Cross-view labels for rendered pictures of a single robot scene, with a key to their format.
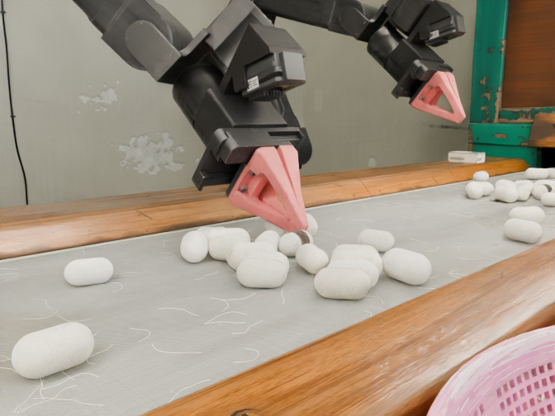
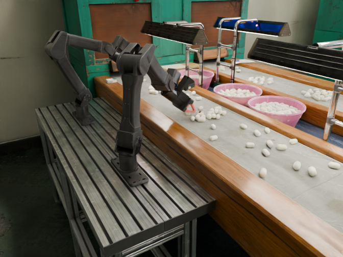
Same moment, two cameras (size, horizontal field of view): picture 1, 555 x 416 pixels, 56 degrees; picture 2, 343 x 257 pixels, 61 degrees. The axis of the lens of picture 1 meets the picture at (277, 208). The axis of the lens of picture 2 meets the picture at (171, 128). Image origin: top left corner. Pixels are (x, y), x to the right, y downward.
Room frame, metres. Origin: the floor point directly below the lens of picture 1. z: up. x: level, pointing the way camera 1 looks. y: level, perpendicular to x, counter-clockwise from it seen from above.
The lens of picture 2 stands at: (0.22, 1.26, 1.26)
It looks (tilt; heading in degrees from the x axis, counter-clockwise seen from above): 24 degrees down; 285
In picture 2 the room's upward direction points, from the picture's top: 1 degrees counter-clockwise
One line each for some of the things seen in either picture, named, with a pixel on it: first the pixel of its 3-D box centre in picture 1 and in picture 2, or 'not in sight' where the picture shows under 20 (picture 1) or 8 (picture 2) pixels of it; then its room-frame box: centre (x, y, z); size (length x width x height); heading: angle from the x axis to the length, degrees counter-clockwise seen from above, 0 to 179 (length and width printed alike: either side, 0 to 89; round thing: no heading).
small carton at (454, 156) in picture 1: (466, 157); (111, 80); (1.03, -0.37, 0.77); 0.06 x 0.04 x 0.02; 44
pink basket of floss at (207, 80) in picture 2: not in sight; (194, 80); (0.57, -0.68, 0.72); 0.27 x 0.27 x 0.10
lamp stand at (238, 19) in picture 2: not in sight; (236, 55); (0.30, -0.69, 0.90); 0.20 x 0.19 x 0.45; 134
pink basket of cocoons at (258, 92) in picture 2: not in sight; (237, 97); (0.26, -0.36, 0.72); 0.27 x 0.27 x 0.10
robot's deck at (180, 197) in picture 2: not in sight; (151, 131); (0.65, 0.03, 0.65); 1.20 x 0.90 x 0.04; 135
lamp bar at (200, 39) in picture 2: not in sight; (169, 31); (0.65, -0.36, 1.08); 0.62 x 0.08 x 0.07; 134
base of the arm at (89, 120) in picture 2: not in sight; (82, 111); (1.03, -0.01, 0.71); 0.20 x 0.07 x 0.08; 135
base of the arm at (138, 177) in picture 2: not in sight; (127, 161); (0.61, 0.41, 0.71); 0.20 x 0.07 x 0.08; 135
